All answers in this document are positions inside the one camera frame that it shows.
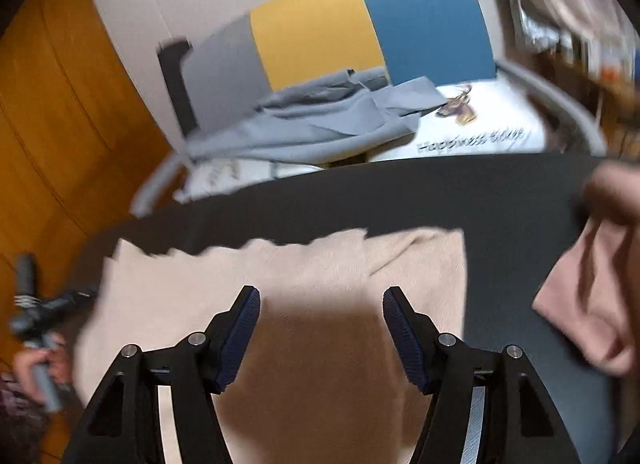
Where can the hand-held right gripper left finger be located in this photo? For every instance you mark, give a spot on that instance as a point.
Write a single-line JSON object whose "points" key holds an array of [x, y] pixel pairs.
{"points": [[242, 324]]}

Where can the person's left hand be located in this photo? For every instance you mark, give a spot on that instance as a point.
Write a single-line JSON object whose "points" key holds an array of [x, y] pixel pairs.
{"points": [[25, 374]]}

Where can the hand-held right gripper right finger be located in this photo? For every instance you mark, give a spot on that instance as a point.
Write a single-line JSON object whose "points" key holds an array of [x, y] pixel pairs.
{"points": [[400, 329]]}

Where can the beige knit sweater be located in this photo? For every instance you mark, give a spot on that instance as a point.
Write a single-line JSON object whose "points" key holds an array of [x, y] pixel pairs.
{"points": [[325, 284]]}

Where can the person's left forearm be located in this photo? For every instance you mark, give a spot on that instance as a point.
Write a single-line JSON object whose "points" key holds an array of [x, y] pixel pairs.
{"points": [[20, 424]]}

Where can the grey-blue garment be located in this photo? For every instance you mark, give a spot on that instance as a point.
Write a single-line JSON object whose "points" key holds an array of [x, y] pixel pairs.
{"points": [[310, 129]]}

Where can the wooden desk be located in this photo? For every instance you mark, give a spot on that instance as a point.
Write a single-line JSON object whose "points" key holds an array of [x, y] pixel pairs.
{"points": [[617, 99]]}

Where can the white printed shirt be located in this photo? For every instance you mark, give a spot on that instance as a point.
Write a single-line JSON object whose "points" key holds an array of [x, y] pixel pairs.
{"points": [[490, 124]]}

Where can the black upright pad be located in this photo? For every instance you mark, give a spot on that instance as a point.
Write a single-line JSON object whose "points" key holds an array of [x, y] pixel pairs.
{"points": [[172, 89]]}

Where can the orange wooden wardrobe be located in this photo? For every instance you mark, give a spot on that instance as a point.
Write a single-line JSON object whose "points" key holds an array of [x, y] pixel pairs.
{"points": [[60, 119]]}

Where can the pink garment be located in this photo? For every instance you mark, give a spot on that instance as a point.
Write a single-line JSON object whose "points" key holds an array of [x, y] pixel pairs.
{"points": [[590, 284]]}

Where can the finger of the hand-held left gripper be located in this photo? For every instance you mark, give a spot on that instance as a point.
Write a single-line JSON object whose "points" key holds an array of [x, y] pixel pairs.
{"points": [[75, 300]]}

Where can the grey yellow blue chair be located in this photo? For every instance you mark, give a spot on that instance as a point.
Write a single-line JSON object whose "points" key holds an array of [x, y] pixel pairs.
{"points": [[310, 29]]}

